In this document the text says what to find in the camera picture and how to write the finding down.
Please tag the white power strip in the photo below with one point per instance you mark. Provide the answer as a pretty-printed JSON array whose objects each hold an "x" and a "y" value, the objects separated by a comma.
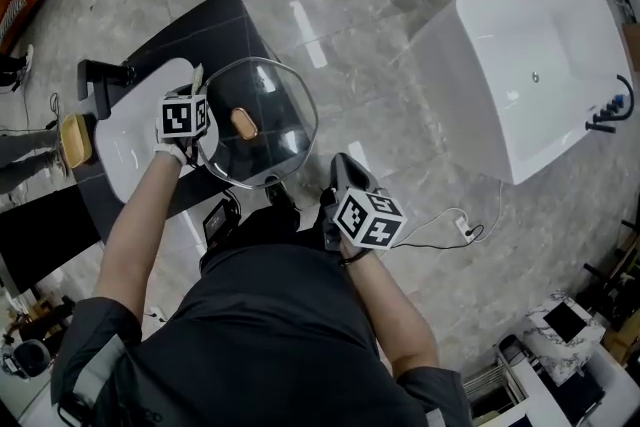
[{"x": 463, "y": 227}]

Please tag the cleaning cloth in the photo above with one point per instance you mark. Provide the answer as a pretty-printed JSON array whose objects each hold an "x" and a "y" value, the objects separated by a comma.
[{"x": 197, "y": 77}]

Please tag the marble pattern cabinet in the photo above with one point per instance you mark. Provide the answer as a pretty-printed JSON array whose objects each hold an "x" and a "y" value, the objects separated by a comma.
[{"x": 540, "y": 355}]

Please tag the black topped sink cabinet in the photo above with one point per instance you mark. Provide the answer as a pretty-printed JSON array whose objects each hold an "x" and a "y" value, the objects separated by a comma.
[{"x": 215, "y": 30}]

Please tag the white bathtub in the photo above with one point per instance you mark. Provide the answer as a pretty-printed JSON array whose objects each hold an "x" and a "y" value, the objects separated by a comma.
[{"x": 525, "y": 45}]

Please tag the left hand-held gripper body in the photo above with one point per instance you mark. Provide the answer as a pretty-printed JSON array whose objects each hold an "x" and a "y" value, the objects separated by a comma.
[{"x": 180, "y": 117}]

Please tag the person's left hand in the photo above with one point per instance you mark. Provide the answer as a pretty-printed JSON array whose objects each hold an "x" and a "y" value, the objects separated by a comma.
[{"x": 171, "y": 151}]

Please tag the black sink faucet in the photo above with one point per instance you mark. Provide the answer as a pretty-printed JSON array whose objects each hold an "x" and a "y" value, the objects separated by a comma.
[{"x": 100, "y": 75}]

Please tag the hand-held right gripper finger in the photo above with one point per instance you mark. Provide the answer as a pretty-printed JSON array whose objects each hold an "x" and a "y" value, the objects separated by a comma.
[
  {"x": 342, "y": 172},
  {"x": 362, "y": 177}
]

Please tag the person's right forearm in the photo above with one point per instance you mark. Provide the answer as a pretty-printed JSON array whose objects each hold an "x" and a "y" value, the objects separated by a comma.
[{"x": 385, "y": 310}]

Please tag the tan plastic basin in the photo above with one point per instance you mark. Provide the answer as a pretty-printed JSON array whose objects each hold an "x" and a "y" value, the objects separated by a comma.
[{"x": 77, "y": 140}]

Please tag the small cardboard box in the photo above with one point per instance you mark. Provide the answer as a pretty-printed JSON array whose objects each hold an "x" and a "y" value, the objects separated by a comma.
[{"x": 632, "y": 47}]

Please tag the black wrist band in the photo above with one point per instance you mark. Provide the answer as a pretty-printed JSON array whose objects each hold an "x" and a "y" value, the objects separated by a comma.
[{"x": 356, "y": 259}]

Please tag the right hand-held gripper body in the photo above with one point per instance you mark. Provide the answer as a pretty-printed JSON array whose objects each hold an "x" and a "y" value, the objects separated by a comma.
[{"x": 370, "y": 220}]

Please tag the black bathtub faucet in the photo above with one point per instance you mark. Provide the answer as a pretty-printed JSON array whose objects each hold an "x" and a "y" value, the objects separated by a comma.
[{"x": 602, "y": 127}]

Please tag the person's black shoe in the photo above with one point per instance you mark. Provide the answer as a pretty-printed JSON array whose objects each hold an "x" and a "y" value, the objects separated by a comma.
[{"x": 280, "y": 197}]

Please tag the person's left forearm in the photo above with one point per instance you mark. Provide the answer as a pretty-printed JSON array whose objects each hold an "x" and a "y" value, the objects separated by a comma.
[{"x": 135, "y": 235}]

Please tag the black waist-worn device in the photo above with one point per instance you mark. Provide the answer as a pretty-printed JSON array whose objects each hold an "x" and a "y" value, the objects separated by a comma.
[{"x": 220, "y": 220}]

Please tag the person's black trousers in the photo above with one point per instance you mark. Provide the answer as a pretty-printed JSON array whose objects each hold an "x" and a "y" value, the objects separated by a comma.
[{"x": 270, "y": 230}]

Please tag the glass pot lid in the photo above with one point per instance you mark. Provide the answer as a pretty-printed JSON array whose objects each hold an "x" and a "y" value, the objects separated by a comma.
[{"x": 280, "y": 90}]

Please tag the white sink basin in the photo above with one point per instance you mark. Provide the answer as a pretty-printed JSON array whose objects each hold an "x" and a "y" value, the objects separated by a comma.
[{"x": 130, "y": 140}]

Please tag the person's black shirt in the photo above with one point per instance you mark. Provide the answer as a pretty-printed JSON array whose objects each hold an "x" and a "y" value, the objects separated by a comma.
[{"x": 275, "y": 340}]

